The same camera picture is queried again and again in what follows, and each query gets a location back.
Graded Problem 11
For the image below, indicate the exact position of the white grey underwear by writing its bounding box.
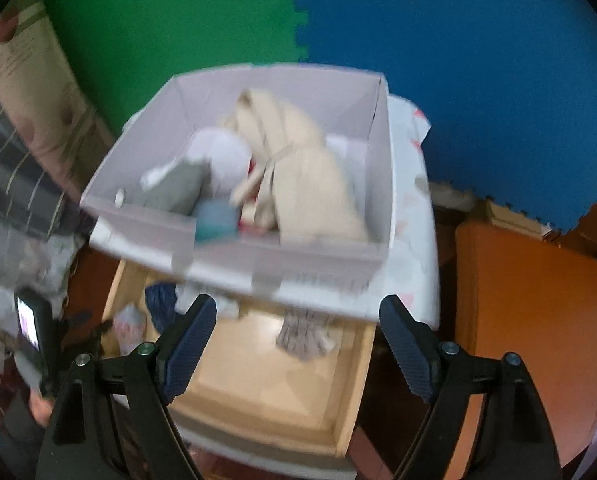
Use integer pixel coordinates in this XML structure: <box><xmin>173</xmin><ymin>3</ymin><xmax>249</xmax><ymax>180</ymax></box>
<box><xmin>174</xmin><ymin>282</ymin><xmax>242</xmax><ymax>320</ymax></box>

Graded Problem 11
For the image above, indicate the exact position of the grey patterned underwear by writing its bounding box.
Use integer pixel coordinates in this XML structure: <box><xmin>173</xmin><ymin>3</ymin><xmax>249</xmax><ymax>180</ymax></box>
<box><xmin>276</xmin><ymin>308</ymin><xmax>338</xmax><ymax>362</ymax></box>

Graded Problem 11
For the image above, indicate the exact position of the light blue sock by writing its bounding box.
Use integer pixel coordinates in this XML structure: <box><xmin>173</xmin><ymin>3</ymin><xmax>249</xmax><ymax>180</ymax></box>
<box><xmin>192</xmin><ymin>198</ymin><xmax>240</xmax><ymax>243</ymax></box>

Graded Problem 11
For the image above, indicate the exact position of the grey green underwear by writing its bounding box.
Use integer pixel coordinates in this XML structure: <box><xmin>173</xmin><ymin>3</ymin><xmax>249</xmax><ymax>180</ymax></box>
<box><xmin>127</xmin><ymin>158</ymin><xmax>212</xmax><ymax>216</ymax></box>

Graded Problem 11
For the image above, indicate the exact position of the red underwear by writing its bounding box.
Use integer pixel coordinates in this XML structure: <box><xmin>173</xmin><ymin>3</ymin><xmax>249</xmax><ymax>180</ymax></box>
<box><xmin>232</xmin><ymin>159</ymin><xmax>277</xmax><ymax>232</ymax></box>

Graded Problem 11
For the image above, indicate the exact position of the beige ribbed underwear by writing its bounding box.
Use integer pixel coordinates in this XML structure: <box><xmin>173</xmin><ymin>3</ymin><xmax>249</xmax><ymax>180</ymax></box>
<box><xmin>221</xmin><ymin>89</ymin><xmax>370</xmax><ymax>243</ymax></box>

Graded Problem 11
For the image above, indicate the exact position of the floral pink white underwear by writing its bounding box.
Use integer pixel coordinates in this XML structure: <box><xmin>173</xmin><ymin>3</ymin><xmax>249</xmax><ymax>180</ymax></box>
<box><xmin>113</xmin><ymin>304</ymin><xmax>146</xmax><ymax>356</ymax></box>

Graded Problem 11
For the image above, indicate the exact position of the navy dotted underwear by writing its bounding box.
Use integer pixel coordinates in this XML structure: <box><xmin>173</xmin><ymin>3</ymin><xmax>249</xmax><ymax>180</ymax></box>
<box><xmin>144</xmin><ymin>282</ymin><xmax>180</xmax><ymax>334</ymax></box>

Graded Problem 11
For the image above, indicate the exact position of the wooden drawer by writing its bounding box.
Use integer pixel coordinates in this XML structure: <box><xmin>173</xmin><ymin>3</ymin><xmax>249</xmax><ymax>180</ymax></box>
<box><xmin>99</xmin><ymin>258</ymin><xmax>379</xmax><ymax>460</ymax></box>

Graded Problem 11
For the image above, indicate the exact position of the person's hand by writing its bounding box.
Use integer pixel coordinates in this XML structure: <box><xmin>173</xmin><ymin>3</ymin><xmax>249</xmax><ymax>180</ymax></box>
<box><xmin>28</xmin><ymin>390</ymin><xmax>54</xmax><ymax>428</ymax></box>

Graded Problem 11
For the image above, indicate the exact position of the brown wooden chair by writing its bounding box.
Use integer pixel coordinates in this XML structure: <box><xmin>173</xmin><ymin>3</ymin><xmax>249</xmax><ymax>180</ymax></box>
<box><xmin>347</xmin><ymin>219</ymin><xmax>597</xmax><ymax>480</ymax></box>

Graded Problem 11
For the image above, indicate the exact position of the patterned white cloth cover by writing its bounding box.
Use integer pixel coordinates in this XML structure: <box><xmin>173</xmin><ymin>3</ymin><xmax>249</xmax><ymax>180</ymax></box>
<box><xmin>89</xmin><ymin>93</ymin><xmax>441</xmax><ymax>331</ymax></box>

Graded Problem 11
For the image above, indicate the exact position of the plaid grey bedding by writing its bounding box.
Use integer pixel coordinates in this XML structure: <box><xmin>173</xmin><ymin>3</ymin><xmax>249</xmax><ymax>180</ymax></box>
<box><xmin>0</xmin><ymin>105</ymin><xmax>89</xmax><ymax>240</ymax></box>

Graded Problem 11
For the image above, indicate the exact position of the white shoe box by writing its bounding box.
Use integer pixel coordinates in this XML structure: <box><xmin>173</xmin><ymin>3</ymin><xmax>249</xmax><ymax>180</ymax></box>
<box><xmin>82</xmin><ymin>64</ymin><xmax>395</xmax><ymax>288</ymax></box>

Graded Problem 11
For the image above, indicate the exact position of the floral beige pillow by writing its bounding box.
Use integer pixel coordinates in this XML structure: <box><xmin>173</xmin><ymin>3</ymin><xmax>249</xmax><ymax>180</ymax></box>
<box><xmin>0</xmin><ymin>0</ymin><xmax>113</xmax><ymax>202</ymax></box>

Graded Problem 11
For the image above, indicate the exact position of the blue foam mat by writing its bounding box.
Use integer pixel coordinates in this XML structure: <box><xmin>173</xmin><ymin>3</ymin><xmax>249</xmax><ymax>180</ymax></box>
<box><xmin>295</xmin><ymin>0</ymin><xmax>597</xmax><ymax>231</ymax></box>

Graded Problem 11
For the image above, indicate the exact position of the green foam mat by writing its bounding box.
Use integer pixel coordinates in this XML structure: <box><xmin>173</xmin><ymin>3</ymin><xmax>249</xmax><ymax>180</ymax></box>
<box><xmin>44</xmin><ymin>0</ymin><xmax>307</xmax><ymax>132</ymax></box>

